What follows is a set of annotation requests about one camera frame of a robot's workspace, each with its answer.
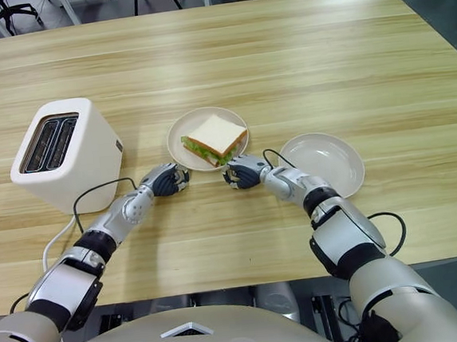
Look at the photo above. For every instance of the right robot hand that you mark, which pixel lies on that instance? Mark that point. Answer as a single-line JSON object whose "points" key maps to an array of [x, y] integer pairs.
{"points": [[246, 173]]}

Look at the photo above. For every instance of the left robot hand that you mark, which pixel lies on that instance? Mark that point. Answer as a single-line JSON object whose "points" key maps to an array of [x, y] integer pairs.
{"points": [[165, 182]]}

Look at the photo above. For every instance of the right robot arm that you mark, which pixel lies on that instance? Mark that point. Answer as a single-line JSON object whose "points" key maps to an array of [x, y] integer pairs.
{"points": [[350, 236]]}

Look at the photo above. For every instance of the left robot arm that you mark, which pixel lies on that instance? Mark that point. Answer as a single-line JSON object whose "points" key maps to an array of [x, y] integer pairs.
{"points": [[68, 281]]}

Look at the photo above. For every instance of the bread slice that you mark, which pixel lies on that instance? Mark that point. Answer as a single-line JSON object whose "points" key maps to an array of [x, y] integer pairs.
{"points": [[217, 134], [205, 157]]}

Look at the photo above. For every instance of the green lettuce leaf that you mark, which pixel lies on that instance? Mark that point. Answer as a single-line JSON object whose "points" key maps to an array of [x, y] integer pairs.
{"points": [[192, 146]]}

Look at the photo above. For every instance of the cream round plate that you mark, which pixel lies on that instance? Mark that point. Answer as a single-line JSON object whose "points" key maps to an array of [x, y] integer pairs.
{"points": [[324, 162], [180, 127]]}

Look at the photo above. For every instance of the cream toaster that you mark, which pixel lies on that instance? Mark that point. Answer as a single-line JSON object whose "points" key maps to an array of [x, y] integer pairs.
{"points": [[88, 167]]}

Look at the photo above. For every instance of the black office chair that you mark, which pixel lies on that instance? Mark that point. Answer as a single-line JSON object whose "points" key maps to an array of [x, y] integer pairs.
{"points": [[18, 9]]}

